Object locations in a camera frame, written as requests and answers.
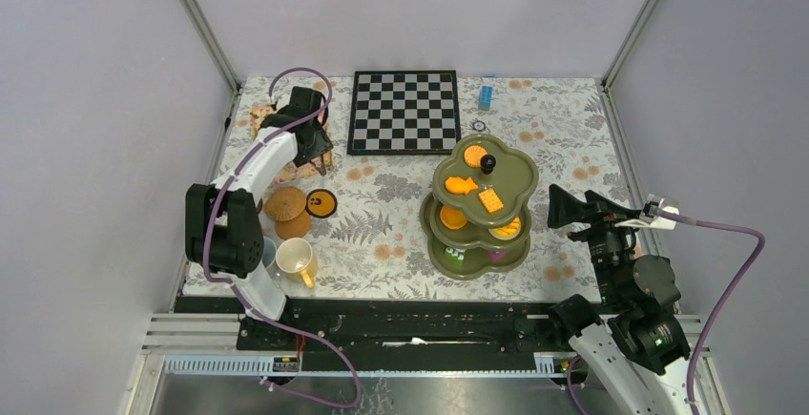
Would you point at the grey blue cup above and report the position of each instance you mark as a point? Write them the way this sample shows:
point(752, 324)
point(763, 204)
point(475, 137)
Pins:
point(268, 258)

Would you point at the floral pastry tray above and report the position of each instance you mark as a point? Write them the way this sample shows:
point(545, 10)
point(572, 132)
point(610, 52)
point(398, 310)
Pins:
point(290, 171)

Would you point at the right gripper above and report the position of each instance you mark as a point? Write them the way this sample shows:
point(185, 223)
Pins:
point(604, 215)

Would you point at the metal serving tongs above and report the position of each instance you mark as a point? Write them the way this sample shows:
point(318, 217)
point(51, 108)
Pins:
point(321, 165)

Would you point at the yellow handled mug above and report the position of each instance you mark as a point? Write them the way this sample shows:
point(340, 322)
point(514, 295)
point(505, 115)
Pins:
point(296, 258)

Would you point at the yellow fruit tart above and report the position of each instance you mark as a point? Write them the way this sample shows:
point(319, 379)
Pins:
point(508, 231)

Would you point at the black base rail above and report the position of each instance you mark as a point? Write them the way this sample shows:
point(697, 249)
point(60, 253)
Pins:
point(408, 336)

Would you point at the round waffle biscuit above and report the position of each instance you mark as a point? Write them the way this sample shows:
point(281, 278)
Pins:
point(473, 156)

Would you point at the green three-tier serving stand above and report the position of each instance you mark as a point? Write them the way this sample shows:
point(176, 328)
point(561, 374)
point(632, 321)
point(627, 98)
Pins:
point(476, 217)

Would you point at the green kiwi cake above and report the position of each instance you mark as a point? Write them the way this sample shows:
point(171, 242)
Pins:
point(454, 255)

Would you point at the black white chessboard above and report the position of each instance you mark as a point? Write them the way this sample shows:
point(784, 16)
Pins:
point(398, 113)

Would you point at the woven rattan coaster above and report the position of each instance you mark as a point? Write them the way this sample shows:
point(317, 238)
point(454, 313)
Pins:
point(285, 204)

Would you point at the kiwi purple cake slice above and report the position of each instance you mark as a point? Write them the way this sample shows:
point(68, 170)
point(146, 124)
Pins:
point(496, 256)

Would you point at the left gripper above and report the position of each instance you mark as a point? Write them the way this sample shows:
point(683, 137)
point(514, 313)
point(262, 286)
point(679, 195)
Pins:
point(321, 145)

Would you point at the orange fish pastry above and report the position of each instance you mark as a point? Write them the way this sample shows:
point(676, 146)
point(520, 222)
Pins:
point(457, 185)

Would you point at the black yellow smiley coaster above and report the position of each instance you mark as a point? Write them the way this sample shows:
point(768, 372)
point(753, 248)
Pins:
point(321, 203)

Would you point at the orange round coaster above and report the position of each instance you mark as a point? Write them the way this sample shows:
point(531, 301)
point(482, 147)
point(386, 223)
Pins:
point(293, 228)

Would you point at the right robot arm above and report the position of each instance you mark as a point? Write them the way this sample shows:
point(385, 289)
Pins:
point(640, 354)

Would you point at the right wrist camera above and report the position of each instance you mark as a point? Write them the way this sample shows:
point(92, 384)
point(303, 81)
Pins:
point(650, 215)

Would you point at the orange round bun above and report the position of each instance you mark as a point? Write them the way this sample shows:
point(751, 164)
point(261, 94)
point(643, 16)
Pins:
point(451, 218)

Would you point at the blue rectangular block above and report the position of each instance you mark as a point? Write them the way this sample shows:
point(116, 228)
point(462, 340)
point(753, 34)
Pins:
point(485, 98)

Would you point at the square orange cracker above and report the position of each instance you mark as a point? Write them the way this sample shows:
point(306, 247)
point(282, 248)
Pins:
point(490, 201)

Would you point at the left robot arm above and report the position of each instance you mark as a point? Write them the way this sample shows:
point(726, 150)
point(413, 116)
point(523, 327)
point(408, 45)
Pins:
point(222, 230)

